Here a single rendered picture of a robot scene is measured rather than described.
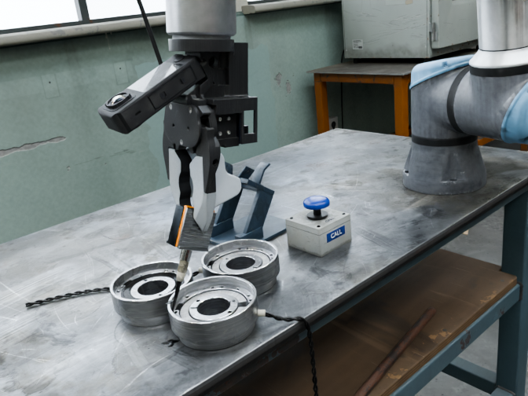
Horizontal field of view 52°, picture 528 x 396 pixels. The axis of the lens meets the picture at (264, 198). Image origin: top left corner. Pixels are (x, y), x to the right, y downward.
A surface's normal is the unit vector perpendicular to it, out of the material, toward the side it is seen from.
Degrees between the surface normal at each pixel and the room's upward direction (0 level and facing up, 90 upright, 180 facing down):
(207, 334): 90
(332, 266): 0
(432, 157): 72
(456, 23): 90
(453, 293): 0
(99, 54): 90
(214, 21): 90
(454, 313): 0
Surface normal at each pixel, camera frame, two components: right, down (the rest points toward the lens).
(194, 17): -0.09, 0.26
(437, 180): -0.42, 0.06
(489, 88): -0.74, 0.40
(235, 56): 0.65, 0.21
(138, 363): -0.11, -0.93
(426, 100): -0.86, 0.22
